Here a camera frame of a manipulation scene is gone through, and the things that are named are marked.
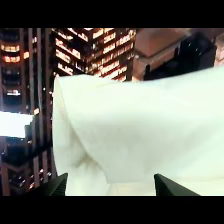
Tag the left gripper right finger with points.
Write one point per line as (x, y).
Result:
(168, 187)

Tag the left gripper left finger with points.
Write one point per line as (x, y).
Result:
(57, 186)

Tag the cream garment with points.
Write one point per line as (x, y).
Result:
(140, 126)

